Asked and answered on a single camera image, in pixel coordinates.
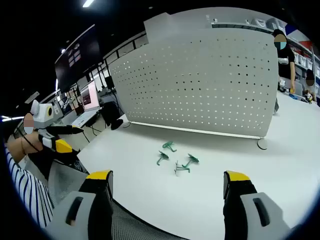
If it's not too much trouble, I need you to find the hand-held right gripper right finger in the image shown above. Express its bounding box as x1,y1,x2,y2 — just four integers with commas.
223,170,292,240

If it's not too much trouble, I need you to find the grey mesh chair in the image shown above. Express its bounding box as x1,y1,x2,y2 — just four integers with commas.
48,159,191,240

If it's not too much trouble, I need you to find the black office chair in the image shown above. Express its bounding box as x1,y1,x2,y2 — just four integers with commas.
100,101,121,126

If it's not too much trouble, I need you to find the shelf rack with storage bins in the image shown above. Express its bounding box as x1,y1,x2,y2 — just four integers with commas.
287,32,320,81

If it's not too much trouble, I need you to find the large black wall screen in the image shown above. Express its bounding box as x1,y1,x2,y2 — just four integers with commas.
54,24,105,93

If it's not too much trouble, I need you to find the green hook assembly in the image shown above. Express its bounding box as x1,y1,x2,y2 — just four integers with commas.
161,141,178,153
181,153,200,169
173,160,192,177
156,150,170,166

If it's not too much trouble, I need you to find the operator in striped shirt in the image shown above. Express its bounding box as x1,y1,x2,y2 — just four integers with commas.
4,147,55,228

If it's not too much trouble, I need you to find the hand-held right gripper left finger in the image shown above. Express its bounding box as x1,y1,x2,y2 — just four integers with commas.
46,169,115,240

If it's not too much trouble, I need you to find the pink-lit computer monitor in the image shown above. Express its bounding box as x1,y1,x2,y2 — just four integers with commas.
81,79,101,112

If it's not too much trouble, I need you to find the white perforated mounting plate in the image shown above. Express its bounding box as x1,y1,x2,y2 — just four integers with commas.
109,26,280,151

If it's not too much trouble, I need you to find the black cable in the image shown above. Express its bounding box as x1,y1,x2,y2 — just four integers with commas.
23,134,42,152

